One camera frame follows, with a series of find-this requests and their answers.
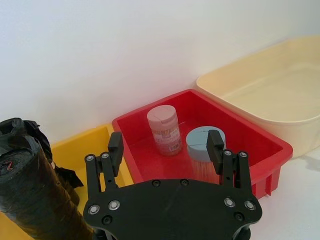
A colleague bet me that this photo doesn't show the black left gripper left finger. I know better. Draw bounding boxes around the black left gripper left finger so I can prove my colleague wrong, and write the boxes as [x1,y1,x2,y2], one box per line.
[84,131,125,194]

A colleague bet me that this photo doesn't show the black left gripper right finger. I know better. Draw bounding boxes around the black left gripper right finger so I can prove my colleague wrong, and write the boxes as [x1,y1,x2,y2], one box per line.
[206,129,252,194]

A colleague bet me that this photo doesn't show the toothpick jar with grey-blue lid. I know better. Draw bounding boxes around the toothpick jar with grey-blue lid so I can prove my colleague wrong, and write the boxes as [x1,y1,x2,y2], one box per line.
[185,125,227,185]

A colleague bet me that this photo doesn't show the red plastic bin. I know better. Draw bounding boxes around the red plastic bin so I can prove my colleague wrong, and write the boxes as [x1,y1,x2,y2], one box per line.
[111,89,294,200]

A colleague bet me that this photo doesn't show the yellow plastic bin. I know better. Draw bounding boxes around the yellow plastic bin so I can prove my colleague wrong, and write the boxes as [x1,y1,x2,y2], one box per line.
[0,124,135,240]

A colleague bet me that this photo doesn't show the toothpick jar with pink lid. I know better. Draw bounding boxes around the toothpick jar with pink lid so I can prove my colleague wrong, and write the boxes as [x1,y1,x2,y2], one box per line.
[146,104,183,157]

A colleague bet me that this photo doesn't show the cream plastic tub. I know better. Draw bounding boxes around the cream plastic tub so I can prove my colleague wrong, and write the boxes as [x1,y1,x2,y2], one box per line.
[195,34,320,159]

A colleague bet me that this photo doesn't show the black garbage bag roll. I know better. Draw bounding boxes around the black garbage bag roll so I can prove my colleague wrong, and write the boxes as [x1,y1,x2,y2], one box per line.
[0,146,98,240]
[0,116,85,209]

